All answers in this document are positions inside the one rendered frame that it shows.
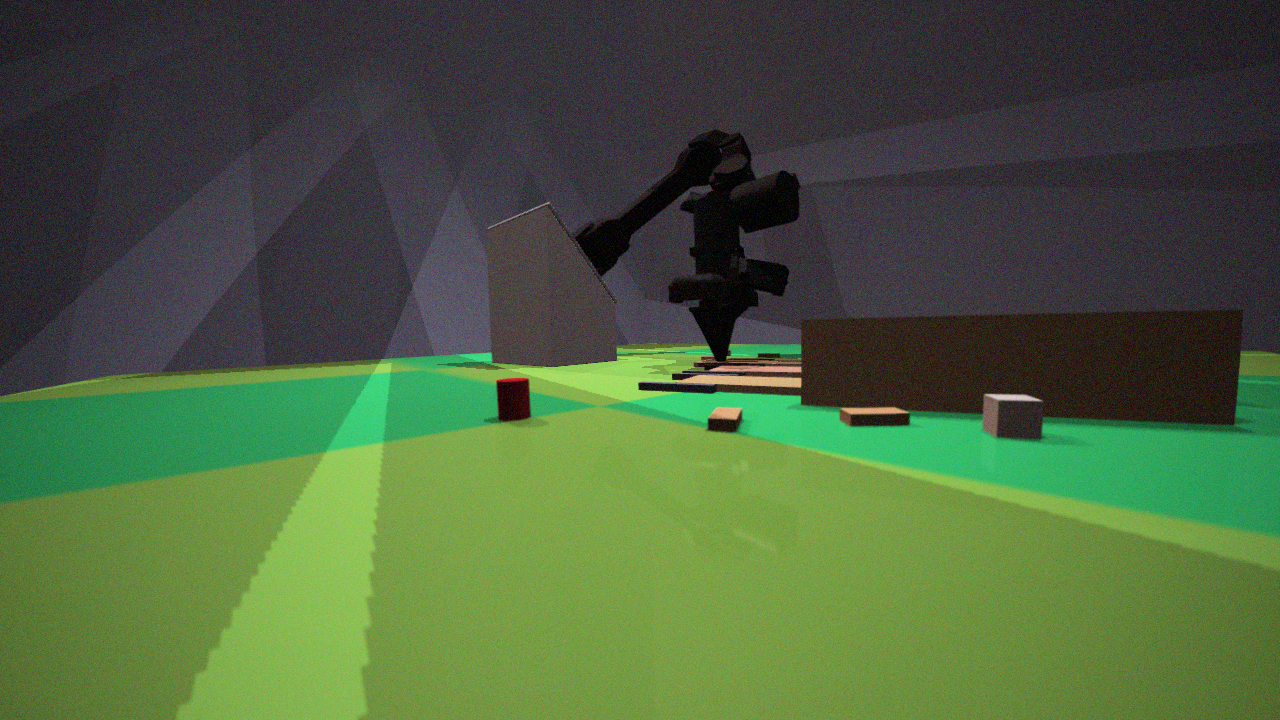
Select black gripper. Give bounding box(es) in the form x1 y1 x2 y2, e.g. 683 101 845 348
669 234 758 361

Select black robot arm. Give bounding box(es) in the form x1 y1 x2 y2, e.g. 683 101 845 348
572 129 800 297

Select dark red cylinder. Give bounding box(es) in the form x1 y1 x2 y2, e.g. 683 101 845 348
497 378 531 420

